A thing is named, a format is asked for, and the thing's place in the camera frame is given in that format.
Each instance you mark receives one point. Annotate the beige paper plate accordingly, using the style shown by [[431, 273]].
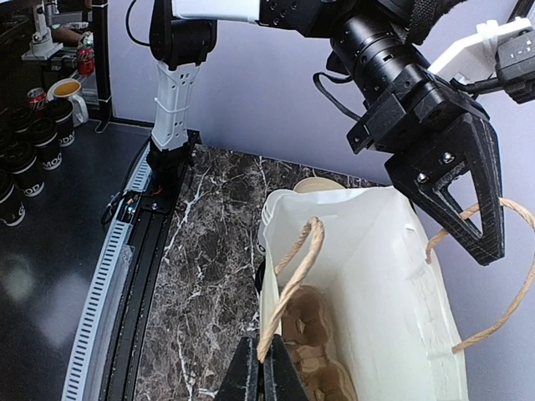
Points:
[[315, 184]]

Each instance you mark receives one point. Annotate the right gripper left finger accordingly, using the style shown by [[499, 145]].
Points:
[[241, 380]]

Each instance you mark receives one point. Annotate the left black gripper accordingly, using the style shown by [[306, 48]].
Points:
[[446, 155]]

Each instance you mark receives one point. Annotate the red soda can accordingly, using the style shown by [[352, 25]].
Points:
[[37, 99], [85, 60]]

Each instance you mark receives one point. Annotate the group of spare lidded cups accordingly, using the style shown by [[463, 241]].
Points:
[[31, 144]]

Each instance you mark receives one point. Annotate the brown paper bag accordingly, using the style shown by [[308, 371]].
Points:
[[366, 251]]

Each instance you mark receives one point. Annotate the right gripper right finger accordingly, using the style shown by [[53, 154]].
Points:
[[280, 378]]

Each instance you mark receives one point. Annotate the stack of white paper cups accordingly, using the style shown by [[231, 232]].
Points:
[[266, 216]]

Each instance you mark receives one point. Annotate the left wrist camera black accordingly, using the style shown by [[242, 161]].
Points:
[[495, 58]]

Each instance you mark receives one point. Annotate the cardboard two-cup carrier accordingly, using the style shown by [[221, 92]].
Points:
[[308, 335]]

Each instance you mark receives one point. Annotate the black front rail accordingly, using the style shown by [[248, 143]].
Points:
[[149, 213]]

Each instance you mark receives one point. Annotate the white slotted cable duct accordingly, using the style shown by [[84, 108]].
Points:
[[96, 339]]

